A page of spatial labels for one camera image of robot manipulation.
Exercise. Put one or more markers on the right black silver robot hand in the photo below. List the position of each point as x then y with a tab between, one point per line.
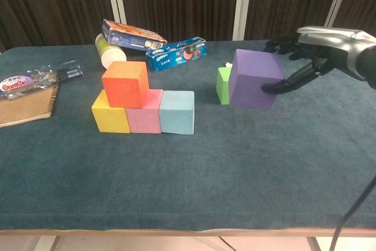
332	45

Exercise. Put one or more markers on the purple foam cube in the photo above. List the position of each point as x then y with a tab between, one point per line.
249	77

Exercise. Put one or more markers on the light blue foam cube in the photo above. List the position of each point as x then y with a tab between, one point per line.
176	115

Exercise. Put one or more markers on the pink foam cube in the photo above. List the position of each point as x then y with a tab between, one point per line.
144	120

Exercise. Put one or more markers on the orange foam cube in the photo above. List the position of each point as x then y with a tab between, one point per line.
123	89

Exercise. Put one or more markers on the yellow foam cube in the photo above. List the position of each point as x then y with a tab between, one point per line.
110	120

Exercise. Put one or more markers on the small white paper scrap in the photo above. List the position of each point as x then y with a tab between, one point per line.
228	64

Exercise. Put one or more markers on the green foam cube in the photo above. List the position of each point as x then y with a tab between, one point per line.
223	86

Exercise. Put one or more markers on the blue Oreo cookie box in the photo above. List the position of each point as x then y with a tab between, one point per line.
173	57

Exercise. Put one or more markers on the orange blue cracker box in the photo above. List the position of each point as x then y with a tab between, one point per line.
129	38

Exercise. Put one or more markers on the dark teal table cloth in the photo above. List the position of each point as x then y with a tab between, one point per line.
176	189

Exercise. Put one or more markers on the yellow-green canister white lid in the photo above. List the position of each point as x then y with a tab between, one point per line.
113	55

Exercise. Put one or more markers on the brown spiral notebook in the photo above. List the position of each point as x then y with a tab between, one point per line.
23	110

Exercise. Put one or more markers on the clear plastic water bottle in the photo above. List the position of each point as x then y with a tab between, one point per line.
17	85

